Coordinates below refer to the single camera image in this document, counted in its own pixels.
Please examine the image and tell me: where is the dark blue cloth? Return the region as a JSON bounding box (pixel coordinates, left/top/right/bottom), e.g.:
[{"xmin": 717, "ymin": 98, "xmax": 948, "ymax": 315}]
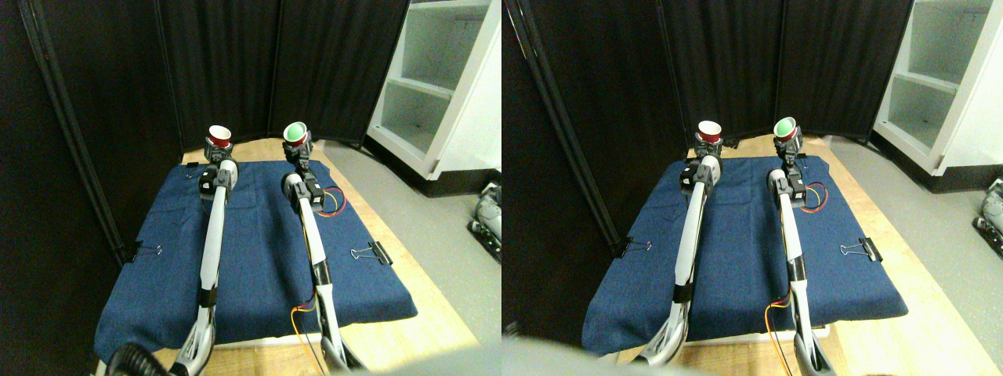
[
  {"xmin": 581, "ymin": 155, "xmax": 910, "ymax": 357},
  {"xmin": 94, "ymin": 159, "xmax": 418, "ymax": 367}
]

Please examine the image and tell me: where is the white shelf unit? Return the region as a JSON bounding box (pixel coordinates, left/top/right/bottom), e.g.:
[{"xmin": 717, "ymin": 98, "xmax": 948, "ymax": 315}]
[
  {"xmin": 870, "ymin": 0, "xmax": 1003, "ymax": 197},
  {"xmin": 362, "ymin": 0, "xmax": 502, "ymax": 199}
]

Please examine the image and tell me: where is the black curtain stand pole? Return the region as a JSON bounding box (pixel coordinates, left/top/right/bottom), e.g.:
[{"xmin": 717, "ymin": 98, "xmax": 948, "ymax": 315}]
[
  {"xmin": 505, "ymin": 0, "xmax": 632, "ymax": 259},
  {"xmin": 20, "ymin": 0, "xmax": 138, "ymax": 267}
]

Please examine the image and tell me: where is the black ribbed hose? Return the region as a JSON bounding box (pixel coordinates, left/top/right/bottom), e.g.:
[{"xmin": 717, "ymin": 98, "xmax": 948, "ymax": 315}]
[{"xmin": 106, "ymin": 343, "xmax": 169, "ymax": 376}]

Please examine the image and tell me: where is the grey and black device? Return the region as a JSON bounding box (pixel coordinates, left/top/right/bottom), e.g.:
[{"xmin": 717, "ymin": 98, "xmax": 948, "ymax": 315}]
[
  {"xmin": 468, "ymin": 184, "xmax": 502, "ymax": 266},
  {"xmin": 972, "ymin": 179, "xmax": 1003, "ymax": 263}
]

